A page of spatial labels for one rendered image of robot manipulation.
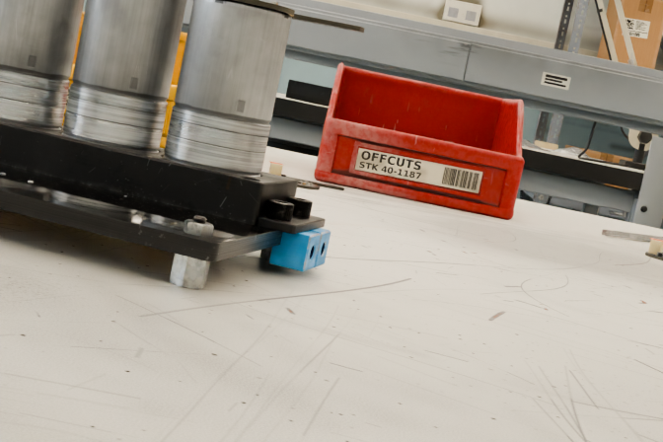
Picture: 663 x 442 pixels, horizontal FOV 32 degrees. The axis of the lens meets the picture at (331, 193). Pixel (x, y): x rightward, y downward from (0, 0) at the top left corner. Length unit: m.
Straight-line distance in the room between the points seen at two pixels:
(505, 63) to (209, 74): 2.31
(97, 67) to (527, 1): 4.47
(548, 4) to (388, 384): 4.56
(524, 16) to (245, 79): 4.46
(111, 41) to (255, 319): 0.09
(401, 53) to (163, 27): 2.28
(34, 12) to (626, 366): 0.16
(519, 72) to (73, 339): 2.41
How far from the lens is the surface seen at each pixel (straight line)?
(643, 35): 4.35
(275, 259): 0.27
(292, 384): 0.18
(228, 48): 0.27
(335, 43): 2.57
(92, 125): 0.28
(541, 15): 4.74
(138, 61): 0.28
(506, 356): 0.24
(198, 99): 0.27
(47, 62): 0.30
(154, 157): 0.28
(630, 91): 2.61
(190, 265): 0.23
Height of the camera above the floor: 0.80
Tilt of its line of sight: 5 degrees down
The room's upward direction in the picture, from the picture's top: 12 degrees clockwise
